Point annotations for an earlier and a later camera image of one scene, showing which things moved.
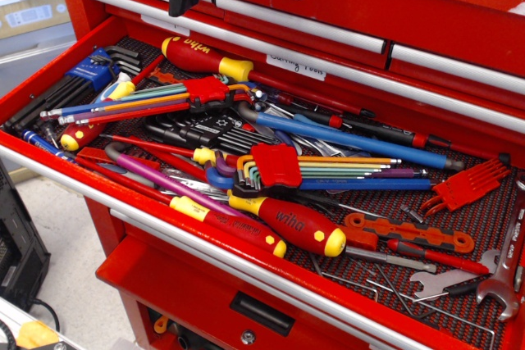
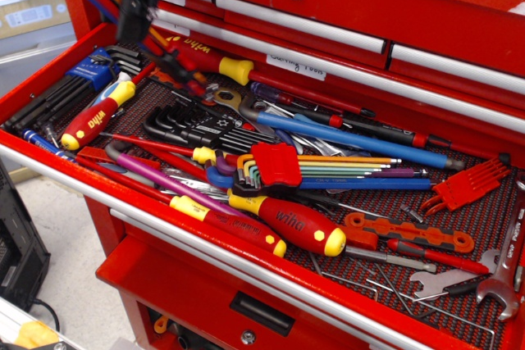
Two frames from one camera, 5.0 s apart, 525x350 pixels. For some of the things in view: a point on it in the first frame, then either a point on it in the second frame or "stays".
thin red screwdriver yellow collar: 203,156 stays
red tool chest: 294,152 stays
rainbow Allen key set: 202,93 → 166,68
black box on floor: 25,260 stays
